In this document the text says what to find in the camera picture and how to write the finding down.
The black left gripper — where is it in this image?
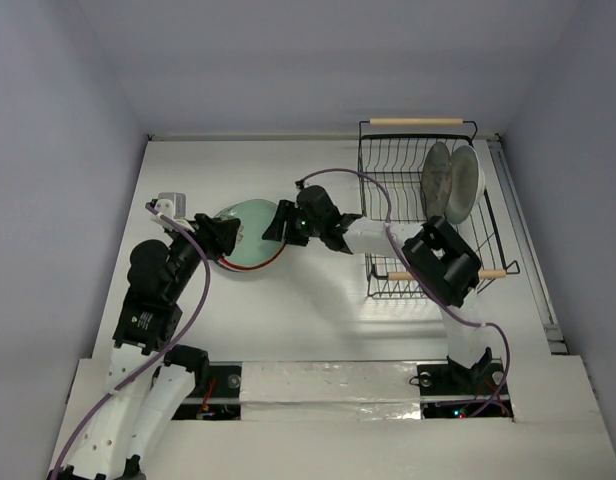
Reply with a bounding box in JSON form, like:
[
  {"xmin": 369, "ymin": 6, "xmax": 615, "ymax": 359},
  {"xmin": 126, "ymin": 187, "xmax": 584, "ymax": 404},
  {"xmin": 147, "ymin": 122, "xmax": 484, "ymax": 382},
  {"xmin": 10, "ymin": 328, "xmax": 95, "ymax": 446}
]
[{"xmin": 165, "ymin": 212, "xmax": 239, "ymax": 300}]

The light green plate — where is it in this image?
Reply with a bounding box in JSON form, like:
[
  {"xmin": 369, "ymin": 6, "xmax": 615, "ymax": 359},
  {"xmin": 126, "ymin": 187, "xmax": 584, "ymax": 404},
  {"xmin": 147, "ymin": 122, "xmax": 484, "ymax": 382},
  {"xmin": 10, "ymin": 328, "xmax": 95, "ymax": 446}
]
[{"xmin": 216, "ymin": 199, "xmax": 285, "ymax": 253}]

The red and teal plate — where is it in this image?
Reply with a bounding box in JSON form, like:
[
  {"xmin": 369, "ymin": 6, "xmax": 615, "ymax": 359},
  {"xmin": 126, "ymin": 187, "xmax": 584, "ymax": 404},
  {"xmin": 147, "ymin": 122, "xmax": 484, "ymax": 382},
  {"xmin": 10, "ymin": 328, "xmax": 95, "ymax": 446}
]
[{"xmin": 217, "ymin": 247, "xmax": 284, "ymax": 268}]

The blue floral white plate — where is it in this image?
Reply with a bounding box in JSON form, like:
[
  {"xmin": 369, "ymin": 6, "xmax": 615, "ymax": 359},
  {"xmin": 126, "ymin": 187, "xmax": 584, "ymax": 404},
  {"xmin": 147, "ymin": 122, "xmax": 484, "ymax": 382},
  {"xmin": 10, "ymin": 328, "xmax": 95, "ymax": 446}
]
[{"xmin": 216, "ymin": 262, "xmax": 265, "ymax": 274}]

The dark green marbled plate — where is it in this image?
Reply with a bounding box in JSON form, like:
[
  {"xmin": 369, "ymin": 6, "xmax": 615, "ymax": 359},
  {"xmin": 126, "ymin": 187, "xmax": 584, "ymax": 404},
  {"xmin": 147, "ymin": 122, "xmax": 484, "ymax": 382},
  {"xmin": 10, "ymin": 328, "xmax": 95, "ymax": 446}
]
[{"xmin": 420, "ymin": 142, "xmax": 452, "ymax": 218}]

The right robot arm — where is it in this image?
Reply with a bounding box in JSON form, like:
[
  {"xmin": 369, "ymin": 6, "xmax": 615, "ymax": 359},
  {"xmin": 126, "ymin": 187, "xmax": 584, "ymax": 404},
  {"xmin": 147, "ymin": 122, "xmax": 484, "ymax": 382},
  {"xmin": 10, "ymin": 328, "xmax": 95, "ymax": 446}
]
[{"xmin": 262, "ymin": 185, "xmax": 492, "ymax": 392}]

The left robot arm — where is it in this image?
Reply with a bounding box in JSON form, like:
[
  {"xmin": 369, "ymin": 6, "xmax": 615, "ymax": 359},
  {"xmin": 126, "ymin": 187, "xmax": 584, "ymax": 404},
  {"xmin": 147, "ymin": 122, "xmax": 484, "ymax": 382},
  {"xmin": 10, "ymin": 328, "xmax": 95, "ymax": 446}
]
[{"xmin": 48, "ymin": 205, "xmax": 240, "ymax": 479}]

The pale blue-grey plate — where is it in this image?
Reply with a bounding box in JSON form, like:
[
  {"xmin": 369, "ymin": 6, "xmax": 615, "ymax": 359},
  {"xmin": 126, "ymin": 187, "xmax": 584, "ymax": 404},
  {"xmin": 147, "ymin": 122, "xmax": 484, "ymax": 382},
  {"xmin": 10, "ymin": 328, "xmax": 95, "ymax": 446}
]
[{"xmin": 445, "ymin": 145, "xmax": 485, "ymax": 225}]

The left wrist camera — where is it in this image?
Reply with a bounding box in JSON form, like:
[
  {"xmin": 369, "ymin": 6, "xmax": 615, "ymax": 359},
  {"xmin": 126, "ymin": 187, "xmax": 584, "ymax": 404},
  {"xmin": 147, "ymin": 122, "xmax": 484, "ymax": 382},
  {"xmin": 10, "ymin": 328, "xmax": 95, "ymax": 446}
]
[{"xmin": 147, "ymin": 192, "xmax": 187, "ymax": 221}]

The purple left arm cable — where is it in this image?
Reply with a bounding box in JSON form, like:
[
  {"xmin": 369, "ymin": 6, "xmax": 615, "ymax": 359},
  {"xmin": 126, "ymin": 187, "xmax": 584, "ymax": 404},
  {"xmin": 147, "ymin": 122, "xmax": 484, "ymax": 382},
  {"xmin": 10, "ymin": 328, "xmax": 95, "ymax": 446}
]
[{"xmin": 47, "ymin": 199, "xmax": 212, "ymax": 476}]

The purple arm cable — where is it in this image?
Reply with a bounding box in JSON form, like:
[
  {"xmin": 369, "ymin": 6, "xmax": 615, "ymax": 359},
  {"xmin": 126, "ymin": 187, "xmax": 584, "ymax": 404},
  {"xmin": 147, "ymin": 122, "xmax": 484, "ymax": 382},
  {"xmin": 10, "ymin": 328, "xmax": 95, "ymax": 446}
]
[
  {"xmin": 300, "ymin": 168, "xmax": 512, "ymax": 419},
  {"xmin": 47, "ymin": 199, "xmax": 212, "ymax": 476}
]

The black wire dish rack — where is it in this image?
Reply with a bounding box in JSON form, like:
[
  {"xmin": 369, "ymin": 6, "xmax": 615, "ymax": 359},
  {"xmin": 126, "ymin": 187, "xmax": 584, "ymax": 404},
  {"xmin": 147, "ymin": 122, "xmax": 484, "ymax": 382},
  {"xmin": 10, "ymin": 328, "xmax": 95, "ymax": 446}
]
[{"xmin": 357, "ymin": 118, "xmax": 520, "ymax": 304}]

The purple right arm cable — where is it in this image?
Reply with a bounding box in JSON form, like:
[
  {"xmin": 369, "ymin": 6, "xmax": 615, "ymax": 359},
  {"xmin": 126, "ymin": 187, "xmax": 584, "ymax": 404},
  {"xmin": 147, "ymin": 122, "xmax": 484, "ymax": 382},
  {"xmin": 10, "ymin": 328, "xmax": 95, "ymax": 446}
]
[{"xmin": 300, "ymin": 168, "xmax": 512, "ymax": 419}]

